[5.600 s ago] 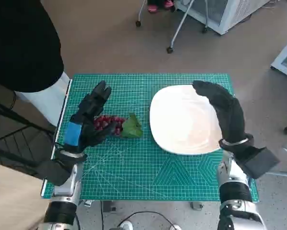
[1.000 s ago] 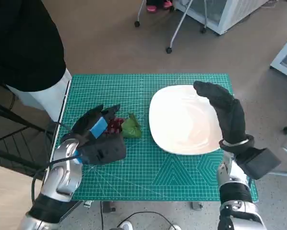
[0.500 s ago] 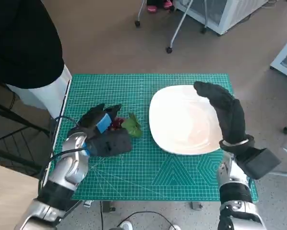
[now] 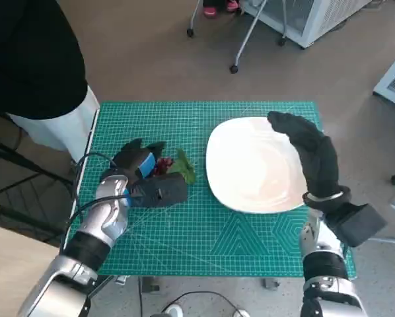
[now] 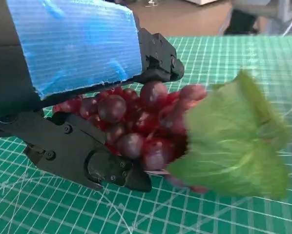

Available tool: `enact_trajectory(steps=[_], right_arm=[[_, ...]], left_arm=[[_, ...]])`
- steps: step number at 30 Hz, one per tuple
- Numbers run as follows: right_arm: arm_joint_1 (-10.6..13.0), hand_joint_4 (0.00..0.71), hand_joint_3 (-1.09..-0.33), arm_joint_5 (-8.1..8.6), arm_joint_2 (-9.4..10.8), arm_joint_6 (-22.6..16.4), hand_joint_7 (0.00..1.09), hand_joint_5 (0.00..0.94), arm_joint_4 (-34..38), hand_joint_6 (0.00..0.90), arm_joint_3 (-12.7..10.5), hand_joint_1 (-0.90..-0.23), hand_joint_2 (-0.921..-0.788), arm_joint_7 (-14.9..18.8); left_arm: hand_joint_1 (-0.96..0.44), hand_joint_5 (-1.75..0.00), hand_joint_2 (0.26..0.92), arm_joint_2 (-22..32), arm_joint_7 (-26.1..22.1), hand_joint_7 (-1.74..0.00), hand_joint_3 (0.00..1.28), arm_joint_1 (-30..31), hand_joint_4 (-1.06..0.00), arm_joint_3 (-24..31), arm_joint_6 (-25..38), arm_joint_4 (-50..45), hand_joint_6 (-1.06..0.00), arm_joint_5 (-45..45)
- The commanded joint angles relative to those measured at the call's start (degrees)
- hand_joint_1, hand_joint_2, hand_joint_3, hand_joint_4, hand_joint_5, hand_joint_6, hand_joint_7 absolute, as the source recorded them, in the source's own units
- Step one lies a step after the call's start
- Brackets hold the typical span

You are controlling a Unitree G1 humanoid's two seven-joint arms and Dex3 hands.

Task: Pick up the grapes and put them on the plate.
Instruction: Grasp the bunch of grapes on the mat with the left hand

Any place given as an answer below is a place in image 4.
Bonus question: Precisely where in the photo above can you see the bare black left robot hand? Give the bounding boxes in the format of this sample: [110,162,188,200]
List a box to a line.
[100,138,168,182]

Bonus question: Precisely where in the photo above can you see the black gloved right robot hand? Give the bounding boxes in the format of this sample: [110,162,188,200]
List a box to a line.
[266,110,343,199]

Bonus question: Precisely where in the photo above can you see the red toy grapes with leaf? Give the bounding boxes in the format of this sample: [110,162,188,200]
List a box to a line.
[152,147,197,185]

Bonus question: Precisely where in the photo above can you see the white plate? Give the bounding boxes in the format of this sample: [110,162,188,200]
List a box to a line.
[205,116,307,215]

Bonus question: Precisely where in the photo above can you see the green cutting mat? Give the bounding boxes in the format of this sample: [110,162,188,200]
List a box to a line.
[85,100,357,279]

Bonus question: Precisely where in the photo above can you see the black metal rack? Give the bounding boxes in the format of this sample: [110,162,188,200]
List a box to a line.
[0,110,79,248]

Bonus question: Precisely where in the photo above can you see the person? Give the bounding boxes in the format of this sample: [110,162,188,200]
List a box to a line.
[0,0,102,165]
[202,0,240,19]

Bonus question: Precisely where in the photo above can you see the light wooden desk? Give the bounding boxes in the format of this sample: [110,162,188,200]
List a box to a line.
[0,222,61,317]

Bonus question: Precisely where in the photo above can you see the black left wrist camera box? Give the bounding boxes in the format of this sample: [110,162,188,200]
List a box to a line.
[126,172,189,209]

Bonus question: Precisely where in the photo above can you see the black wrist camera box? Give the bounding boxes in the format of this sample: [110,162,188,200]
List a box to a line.
[324,201,389,248]
[126,172,189,209]

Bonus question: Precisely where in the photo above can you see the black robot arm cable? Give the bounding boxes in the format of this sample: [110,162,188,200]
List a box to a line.
[61,151,131,255]

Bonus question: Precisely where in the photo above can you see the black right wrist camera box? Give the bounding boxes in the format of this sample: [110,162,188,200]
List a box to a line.
[324,201,389,248]

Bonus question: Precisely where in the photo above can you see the grey wheeled frame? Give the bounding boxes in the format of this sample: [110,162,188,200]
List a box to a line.
[186,0,288,75]

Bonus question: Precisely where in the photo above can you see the black floor cable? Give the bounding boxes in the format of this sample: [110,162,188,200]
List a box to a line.
[137,276,240,317]

